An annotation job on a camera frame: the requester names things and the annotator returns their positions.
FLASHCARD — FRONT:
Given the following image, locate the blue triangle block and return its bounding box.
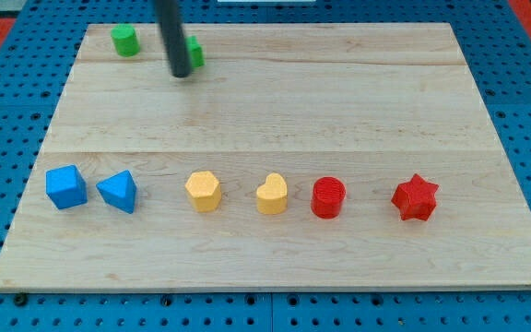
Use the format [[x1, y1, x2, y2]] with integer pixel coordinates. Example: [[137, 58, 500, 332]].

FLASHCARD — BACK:
[[96, 170, 137, 214]]

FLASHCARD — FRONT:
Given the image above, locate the red star block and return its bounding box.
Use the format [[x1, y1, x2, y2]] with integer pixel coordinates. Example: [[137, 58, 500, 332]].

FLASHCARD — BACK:
[[391, 173, 439, 221]]

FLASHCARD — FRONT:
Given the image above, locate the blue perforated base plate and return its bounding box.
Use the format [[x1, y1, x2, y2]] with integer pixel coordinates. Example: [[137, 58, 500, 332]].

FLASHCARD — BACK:
[[0, 1, 531, 331]]

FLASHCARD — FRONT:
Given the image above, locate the light wooden board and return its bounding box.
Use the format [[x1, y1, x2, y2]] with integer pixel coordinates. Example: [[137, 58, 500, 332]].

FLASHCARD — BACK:
[[0, 23, 531, 293]]

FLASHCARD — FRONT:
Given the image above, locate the green cylinder block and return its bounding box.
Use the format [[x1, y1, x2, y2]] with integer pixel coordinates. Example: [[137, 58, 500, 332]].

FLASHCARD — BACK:
[[111, 23, 140, 57]]

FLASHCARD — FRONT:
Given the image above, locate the yellow hexagon block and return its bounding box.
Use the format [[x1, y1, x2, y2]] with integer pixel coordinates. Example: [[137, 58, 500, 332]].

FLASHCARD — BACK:
[[184, 171, 222, 213]]

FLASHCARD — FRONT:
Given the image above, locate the red cylinder block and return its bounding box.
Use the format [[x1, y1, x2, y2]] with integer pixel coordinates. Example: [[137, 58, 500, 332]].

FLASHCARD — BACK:
[[311, 176, 347, 219]]

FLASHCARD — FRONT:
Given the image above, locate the green star block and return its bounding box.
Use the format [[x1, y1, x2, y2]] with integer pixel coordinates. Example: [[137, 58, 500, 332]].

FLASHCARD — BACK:
[[186, 36, 205, 69]]

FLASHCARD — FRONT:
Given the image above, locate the yellow heart block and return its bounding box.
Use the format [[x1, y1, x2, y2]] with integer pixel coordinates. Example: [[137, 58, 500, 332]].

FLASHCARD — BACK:
[[256, 172, 288, 215]]

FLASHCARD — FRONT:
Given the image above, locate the blue cube block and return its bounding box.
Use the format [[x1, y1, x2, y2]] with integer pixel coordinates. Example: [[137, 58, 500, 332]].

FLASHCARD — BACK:
[[45, 165, 88, 209]]

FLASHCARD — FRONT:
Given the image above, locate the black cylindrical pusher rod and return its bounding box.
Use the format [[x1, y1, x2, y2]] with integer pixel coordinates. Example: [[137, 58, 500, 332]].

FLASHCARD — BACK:
[[154, 0, 192, 78]]

